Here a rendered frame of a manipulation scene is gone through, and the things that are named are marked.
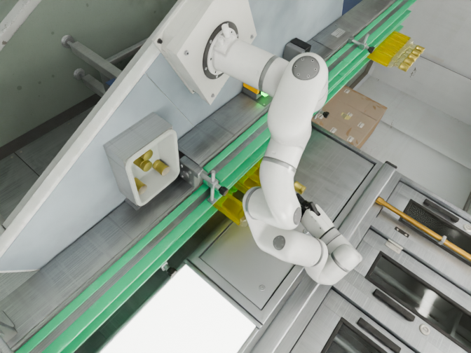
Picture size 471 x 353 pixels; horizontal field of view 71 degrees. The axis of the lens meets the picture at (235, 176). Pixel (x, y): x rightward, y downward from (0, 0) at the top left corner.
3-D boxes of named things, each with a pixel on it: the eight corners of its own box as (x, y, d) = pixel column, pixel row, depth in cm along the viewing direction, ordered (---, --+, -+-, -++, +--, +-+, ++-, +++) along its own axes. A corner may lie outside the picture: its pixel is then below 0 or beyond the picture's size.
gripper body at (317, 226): (331, 237, 118) (310, 214, 123) (341, 224, 110) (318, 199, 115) (317, 248, 115) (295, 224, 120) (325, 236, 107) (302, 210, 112)
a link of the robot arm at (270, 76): (262, 99, 90) (315, 125, 85) (253, 75, 77) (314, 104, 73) (281, 68, 90) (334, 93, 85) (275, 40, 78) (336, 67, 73)
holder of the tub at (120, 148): (123, 200, 107) (139, 215, 105) (102, 144, 85) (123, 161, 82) (162, 169, 115) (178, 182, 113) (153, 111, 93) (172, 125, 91)
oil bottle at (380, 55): (355, 52, 183) (403, 75, 174) (359, 43, 179) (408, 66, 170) (360, 48, 186) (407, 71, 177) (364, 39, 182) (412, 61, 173)
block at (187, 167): (178, 177, 114) (193, 189, 112) (176, 160, 106) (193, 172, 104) (186, 171, 116) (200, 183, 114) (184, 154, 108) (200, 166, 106)
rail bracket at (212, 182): (193, 192, 113) (221, 213, 109) (192, 161, 100) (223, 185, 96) (199, 186, 115) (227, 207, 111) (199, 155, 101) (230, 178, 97)
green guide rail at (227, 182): (202, 182, 115) (220, 195, 112) (202, 180, 114) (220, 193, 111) (398, 7, 201) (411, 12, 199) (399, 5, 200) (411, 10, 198)
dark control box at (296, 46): (280, 61, 142) (296, 69, 140) (284, 44, 136) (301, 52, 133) (291, 52, 146) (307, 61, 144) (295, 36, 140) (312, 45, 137)
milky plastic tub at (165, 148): (120, 192, 103) (139, 209, 100) (103, 146, 84) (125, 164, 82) (162, 160, 111) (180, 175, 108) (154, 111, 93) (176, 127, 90)
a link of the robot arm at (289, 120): (263, 161, 85) (251, 143, 70) (296, 78, 87) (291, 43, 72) (299, 174, 82) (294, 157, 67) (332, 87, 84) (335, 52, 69)
